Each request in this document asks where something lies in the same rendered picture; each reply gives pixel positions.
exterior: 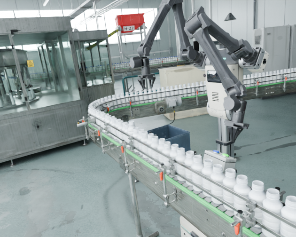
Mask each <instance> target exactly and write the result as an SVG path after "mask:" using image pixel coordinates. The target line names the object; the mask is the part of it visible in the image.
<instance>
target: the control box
mask: <svg viewBox="0 0 296 237"><path fill-rule="evenodd" d="M207 158H209V159H212V161H213V164H221V165H222V168H223V169H222V170H223V171H222V173H225V172H226V169H228V168H232V169H234V167H235V163H236V159H235V158H233V157H230V156H224V155H222V153H220V152H219V153H218V152H214V151H213V150H205V154H204V157H203V163H204V160H205V159H207Z"/></svg>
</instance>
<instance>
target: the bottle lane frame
mask: <svg viewBox="0 0 296 237"><path fill-rule="evenodd" d="M91 129H92V130H93V132H94V135H95V141H94V140H93V142H94V143H95V144H96V145H97V146H98V147H100V148H101V149H102V147H101V146H102V144H101V137H100V136H99V135H98V132H95V130H97V129H96V128H95V127H93V126H91ZM102 138H103V144H104V145H108V141H109V145H108V146H105V150H108V149H109V146H110V150H108V151H106V153H107V154H108V155H109V156H110V157H112V158H113V159H114V160H115V161H116V162H117V163H119V157H120V158H122V159H123V160H124V162H125V156H124V153H122V150H121V147H120V148H118V146H120V145H121V144H119V143H117V142H116V141H115V140H113V139H111V138H110V137H108V136H107V135H105V134H104V133H102ZM126 154H127V161H128V164H131V163H133V158H134V161H135V163H133V164H135V168H136V169H134V166H133V164H132V165H130V166H129V170H132V169H134V170H132V171H131V172H130V173H131V174H132V175H133V176H134V177H135V178H137V179H138V180H139V181H140V182H141V183H143V184H144V185H145V186H146V187H148V188H149V189H150V190H151V191H152V192H154V193H155V194H156V195H157V196H159V197H160V198H161V199H162V200H163V201H165V199H164V197H163V195H164V187H163V181H161V180H160V175H159V174H155V172H157V171H159V170H158V169H157V168H155V167H154V166H152V165H151V164H150V163H148V162H147V161H145V160H144V159H142V158H140V157H138V155H135V154H134V153H133V152H131V151H129V150H128V149H127V148H126ZM165 177H166V187H167V194H168V195H169V194H171V193H173V192H174V191H173V187H175V188H176V193H174V194H175V195H176V196H177V201H174V202H173V203H171V204H170V207H171V208H173V209H174V210H175V211H176V212H178V213H179V214H180V215H181V216H182V217H184V218H185V219H186V220H187V221H188V222H190V223H191V224H192V225H193V226H195V227H196V228H197V229H198V230H199V231H201V232H202V233H203V234H204V235H205V236H206V237H238V235H236V234H235V228H234V227H232V228H231V227H230V224H231V223H232V222H234V219H233V217H234V216H232V217H230V216H228V215H227V214H225V211H224V212H222V211H221V210H219V209H218V207H214V206H213V205H211V202H210V203H208V202H207V201H205V200H204V198H201V197H199V196H198V195H196V194H195V193H193V191H190V190H189V189H187V188H186V187H184V186H183V185H182V184H180V183H178V181H175V180H173V178H171V177H169V175H165ZM174 194H173V195H171V196H170V197H169V202H171V201H173V200H174ZM250 228H251V227H250ZM250 228H246V227H245V226H244V227H243V237H260V234H261V233H260V234H256V233H254V232H253V231H251V230H250Z"/></svg>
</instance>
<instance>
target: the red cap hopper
mask: <svg viewBox="0 0 296 237"><path fill-rule="evenodd" d="M144 14H145V13H137V14H125V15H116V17H115V18H114V19H115V21H116V27H121V28H122V29H123V30H122V31H118V32H117V38H118V45H119V52H120V59H121V64H122V63H125V57H126V58H127V59H129V58H130V56H128V55H127V54H126V53H128V52H136V51H137V50H133V51H124V49H123V42H122V36H127V35H137V34H140V39H141V43H142V41H143V37H142V34H144V38H145V36H146V28H145V23H146V22H145V21H144ZM142 25H143V31H142V29H141V26H142ZM139 27H140V32H133V31H135V30H136V29H137V28H139ZM125 55H126V56H125ZM126 76H127V74H126V73H123V78H124V77H126ZM145 81H146V87H145V90H147V91H148V81H147V79H146V78H145ZM124 85H125V92H128V94H130V92H129V89H130V88H131V87H132V85H131V86H130V87H129V88H128V81H127V78H126V79H124ZM134 89H135V87H134V88H133V90H134ZM133 90H132V91H131V92H135V91H133Z"/></svg>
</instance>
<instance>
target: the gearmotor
mask: <svg viewBox="0 0 296 237"><path fill-rule="evenodd" d="M181 105H182V99H181V97H180V96H175V97H168V98H164V99H163V101H160V102H155V111H156V115H159V114H165V113H166V108H170V107H173V109H174V108H175V107H176V106H181ZM174 114H175V110H174ZM174 118H175V116H174ZM174 120H175V119H174ZM173 122H174V121H173ZM173 122H172V123H173ZM170 124H171V123H170Z"/></svg>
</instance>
